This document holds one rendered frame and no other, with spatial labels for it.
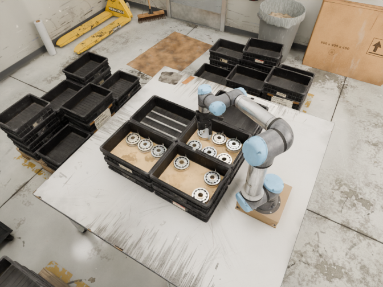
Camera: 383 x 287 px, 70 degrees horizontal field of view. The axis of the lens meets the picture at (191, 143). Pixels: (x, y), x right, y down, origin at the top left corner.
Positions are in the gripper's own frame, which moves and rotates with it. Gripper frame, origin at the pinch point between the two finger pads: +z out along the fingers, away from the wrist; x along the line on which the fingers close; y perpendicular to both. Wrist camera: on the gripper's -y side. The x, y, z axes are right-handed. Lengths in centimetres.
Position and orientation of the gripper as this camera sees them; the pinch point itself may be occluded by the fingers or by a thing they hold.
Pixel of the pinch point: (208, 135)
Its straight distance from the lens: 170.1
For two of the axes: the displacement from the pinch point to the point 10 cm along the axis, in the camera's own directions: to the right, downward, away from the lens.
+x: 2.4, 6.7, -7.0
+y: -9.7, 2.0, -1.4
